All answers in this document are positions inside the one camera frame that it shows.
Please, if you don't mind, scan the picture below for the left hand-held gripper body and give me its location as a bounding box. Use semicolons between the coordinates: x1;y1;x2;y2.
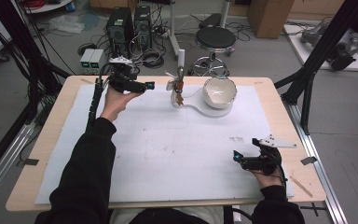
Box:
107;55;146;93

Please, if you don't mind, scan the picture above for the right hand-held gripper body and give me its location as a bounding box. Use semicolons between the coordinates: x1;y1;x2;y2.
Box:
241;134;296;175

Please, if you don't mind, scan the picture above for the wooden figure toy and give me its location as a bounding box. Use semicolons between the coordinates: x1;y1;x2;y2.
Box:
164;71;181;105

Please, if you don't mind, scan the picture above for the green loop brown charm keychain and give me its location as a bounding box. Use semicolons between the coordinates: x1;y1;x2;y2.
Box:
174;66;186;106

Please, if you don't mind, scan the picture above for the person's right hand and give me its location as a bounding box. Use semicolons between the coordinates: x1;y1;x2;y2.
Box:
254;169;283;189

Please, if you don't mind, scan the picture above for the person's left hand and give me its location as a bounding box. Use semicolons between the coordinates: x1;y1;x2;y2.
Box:
100;88;144;123

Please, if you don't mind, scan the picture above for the grey power supply unit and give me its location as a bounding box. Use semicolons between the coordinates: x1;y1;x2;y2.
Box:
89;49;105;70
79;49;95;75

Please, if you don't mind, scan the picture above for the thin wooden stick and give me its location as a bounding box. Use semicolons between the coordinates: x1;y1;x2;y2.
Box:
288;175;314;199

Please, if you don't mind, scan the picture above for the large black computer tower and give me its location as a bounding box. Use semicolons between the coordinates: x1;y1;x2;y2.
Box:
105;7;135;59

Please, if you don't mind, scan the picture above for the small black computer tower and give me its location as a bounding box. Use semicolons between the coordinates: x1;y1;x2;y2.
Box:
133;5;152;50

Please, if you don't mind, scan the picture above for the white metal stand leg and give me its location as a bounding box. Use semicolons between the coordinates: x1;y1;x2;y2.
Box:
167;0;182;61

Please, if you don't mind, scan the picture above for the white bowl with gold rim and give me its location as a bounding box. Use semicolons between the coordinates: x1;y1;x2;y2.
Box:
202;77;238;110

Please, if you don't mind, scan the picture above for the black tape cross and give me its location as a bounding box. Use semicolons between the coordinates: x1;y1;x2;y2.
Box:
300;202;328;217

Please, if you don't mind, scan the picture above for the black round stool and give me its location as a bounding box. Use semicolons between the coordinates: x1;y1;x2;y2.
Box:
188;26;237;77

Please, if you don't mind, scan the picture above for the clear plastic bag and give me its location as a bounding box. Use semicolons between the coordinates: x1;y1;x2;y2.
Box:
48;14;86;35

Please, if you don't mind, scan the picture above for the person's lap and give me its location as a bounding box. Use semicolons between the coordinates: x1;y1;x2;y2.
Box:
108;204;241;224

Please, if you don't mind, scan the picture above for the white board with robot parts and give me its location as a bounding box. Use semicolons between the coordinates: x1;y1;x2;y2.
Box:
283;22;358;73

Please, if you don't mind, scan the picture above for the brown cardboard box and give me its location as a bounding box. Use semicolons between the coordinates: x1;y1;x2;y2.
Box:
247;0;295;39

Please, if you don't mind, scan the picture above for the thin black cable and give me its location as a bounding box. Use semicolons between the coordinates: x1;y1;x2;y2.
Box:
274;160;289;191

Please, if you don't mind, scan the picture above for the coil of black cables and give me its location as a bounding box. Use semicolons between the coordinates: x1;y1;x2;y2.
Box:
140;49;166;70

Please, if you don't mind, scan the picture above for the black cable chain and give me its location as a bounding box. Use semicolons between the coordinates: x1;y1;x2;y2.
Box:
85;63;111;132

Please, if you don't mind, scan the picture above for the thin white wire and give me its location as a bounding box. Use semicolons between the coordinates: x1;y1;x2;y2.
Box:
183;88;205;98

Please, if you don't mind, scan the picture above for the aluminium rail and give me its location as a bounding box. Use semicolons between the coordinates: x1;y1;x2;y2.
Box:
0;123;35;208
283;102;350;224

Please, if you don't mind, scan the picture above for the black metal frame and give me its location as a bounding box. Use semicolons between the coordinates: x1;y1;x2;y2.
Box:
0;0;73;125
274;0;358;135

